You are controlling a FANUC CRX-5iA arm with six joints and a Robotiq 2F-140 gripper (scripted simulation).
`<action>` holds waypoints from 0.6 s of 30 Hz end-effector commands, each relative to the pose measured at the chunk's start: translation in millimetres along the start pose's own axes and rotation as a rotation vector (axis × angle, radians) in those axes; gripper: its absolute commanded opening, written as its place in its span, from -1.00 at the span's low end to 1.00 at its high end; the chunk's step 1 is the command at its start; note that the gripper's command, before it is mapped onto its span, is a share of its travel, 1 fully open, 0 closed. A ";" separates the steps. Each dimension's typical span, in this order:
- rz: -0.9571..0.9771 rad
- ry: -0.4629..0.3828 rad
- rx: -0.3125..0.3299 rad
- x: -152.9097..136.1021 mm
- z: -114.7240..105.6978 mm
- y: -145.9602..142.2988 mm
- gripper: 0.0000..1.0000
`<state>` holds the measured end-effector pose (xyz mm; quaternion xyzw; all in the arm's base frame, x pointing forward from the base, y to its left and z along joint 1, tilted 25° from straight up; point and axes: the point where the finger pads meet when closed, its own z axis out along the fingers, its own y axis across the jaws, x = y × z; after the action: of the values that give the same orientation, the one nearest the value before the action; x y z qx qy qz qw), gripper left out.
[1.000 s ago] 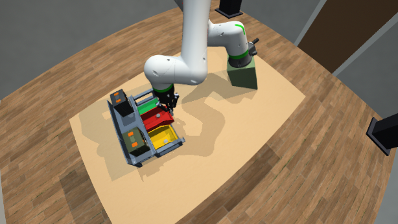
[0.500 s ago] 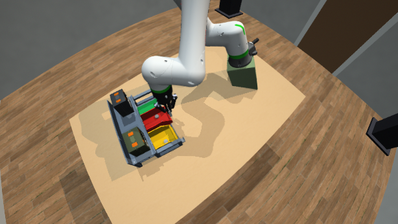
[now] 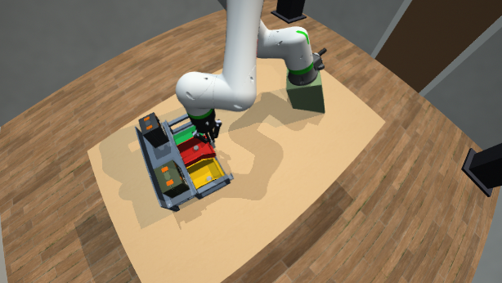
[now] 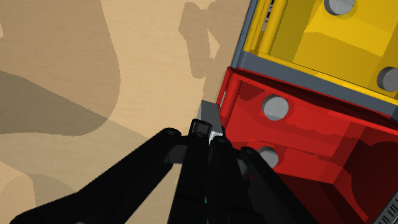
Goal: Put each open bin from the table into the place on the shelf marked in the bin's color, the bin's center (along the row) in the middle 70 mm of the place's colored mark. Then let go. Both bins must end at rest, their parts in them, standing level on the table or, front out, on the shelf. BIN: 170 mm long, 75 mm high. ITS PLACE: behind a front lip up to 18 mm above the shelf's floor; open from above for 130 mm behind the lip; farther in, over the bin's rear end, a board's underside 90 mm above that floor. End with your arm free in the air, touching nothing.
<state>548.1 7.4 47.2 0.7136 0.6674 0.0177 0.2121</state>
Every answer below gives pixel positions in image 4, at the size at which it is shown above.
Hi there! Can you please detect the red bin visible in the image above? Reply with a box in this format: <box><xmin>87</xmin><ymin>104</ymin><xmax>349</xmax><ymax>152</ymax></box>
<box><xmin>216</xmin><ymin>68</ymin><xmax>398</xmax><ymax>224</ymax></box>

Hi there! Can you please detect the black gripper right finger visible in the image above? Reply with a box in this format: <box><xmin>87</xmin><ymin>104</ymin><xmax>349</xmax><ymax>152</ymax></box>
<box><xmin>206</xmin><ymin>102</ymin><xmax>319</xmax><ymax>224</ymax></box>

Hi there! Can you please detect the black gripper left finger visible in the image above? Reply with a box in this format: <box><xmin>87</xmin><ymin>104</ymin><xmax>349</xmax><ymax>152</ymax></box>
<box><xmin>9</xmin><ymin>100</ymin><xmax>213</xmax><ymax>224</ymax></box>

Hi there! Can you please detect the yellow bin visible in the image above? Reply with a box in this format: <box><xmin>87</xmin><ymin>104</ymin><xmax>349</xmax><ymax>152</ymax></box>
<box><xmin>255</xmin><ymin>0</ymin><xmax>398</xmax><ymax>106</ymax></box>

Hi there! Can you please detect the grey steel disc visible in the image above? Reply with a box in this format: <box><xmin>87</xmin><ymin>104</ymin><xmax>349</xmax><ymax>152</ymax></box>
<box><xmin>377</xmin><ymin>67</ymin><xmax>398</xmax><ymax>92</ymax></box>
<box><xmin>257</xmin><ymin>146</ymin><xmax>279</xmax><ymax>168</ymax></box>
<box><xmin>262</xmin><ymin>94</ymin><xmax>289</xmax><ymax>121</ymax></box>
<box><xmin>324</xmin><ymin>0</ymin><xmax>355</xmax><ymax>16</ymax></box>

